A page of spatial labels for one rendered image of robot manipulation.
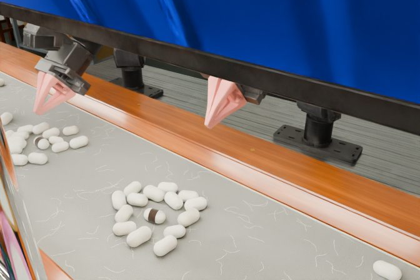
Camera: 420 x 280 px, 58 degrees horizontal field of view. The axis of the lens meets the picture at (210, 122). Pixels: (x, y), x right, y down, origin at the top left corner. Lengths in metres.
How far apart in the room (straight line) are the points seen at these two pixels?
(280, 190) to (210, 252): 0.16
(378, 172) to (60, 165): 0.64
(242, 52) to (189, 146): 0.50
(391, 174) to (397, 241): 0.31
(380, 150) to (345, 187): 0.33
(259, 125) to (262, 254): 0.51
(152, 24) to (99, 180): 0.44
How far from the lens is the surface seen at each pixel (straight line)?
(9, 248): 0.30
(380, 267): 0.54
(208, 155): 0.70
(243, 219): 0.59
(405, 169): 0.91
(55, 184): 0.71
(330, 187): 0.63
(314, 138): 0.89
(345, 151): 0.91
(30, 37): 0.74
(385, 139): 1.01
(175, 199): 0.59
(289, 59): 0.23
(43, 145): 0.80
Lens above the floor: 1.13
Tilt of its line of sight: 28 degrees down
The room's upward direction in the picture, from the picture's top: straight up
